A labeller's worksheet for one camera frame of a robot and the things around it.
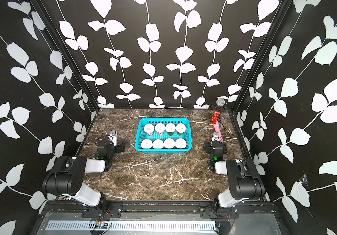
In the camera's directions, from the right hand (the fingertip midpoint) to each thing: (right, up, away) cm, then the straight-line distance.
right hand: (214, 138), depth 94 cm
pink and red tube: (+2, +11, +7) cm, 13 cm away
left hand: (-65, +1, 0) cm, 65 cm away
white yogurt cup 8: (-22, -3, -2) cm, 22 cm away
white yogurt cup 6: (-37, -4, -3) cm, 37 cm away
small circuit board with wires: (-63, -40, -24) cm, 78 cm away
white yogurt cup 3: (-29, +6, +7) cm, 30 cm away
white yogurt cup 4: (-22, +6, +7) cm, 24 cm away
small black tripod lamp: (+2, +21, -6) cm, 22 cm away
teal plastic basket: (-49, +2, +3) cm, 49 cm away
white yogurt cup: (-44, +6, +6) cm, 45 cm away
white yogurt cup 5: (-44, -4, -2) cm, 45 cm away
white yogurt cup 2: (-36, +6, +6) cm, 37 cm away
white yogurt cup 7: (-30, -3, -2) cm, 30 cm away
